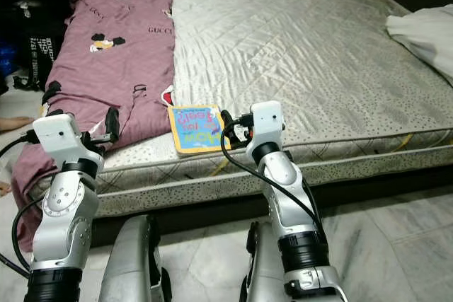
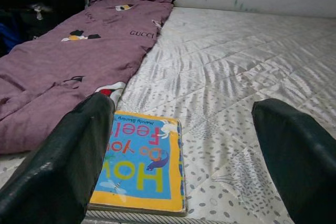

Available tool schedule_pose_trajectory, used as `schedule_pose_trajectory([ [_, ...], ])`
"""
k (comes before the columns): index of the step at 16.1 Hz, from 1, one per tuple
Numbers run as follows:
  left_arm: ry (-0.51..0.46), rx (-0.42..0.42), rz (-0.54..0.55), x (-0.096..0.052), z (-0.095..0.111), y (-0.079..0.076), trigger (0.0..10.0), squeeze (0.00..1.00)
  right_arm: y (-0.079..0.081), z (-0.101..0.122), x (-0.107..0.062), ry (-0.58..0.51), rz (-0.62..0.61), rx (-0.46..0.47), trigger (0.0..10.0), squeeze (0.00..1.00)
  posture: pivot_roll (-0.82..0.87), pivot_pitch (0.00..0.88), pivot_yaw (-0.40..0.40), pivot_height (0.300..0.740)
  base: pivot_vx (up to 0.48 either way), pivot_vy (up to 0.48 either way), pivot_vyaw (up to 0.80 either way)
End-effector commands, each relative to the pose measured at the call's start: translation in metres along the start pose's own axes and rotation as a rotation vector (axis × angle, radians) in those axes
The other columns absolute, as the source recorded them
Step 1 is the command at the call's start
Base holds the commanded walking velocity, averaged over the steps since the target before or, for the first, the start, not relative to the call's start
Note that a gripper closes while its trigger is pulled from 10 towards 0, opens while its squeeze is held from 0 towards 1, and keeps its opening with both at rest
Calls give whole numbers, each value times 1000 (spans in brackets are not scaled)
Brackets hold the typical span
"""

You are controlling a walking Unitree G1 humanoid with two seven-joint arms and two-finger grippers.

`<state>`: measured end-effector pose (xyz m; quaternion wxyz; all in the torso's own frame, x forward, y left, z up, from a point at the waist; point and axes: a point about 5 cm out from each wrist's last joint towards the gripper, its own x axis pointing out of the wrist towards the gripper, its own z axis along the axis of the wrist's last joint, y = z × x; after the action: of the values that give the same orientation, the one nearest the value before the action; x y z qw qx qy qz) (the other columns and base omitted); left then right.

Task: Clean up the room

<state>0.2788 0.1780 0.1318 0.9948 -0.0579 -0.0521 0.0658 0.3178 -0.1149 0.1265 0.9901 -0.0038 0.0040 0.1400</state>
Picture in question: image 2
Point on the blue yellow-bordered children's book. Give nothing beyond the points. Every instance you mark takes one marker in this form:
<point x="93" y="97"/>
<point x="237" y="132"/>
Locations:
<point x="136" y="161"/>

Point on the blue fabric item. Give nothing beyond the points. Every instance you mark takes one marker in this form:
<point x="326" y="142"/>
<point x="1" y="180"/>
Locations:
<point x="9" y="37"/>

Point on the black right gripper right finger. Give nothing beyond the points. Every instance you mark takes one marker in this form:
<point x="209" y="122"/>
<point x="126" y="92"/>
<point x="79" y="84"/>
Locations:
<point x="299" y="161"/>

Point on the purple cartoon print blanket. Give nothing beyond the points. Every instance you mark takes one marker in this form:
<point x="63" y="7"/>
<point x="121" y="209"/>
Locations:
<point x="78" y="56"/>

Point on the white quilted patterned mattress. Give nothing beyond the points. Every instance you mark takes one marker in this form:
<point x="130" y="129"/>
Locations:
<point x="223" y="64"/>

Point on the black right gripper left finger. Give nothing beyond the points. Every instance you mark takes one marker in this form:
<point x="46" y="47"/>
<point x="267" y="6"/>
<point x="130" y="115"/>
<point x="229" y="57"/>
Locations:
<point x="57" y="161"/>

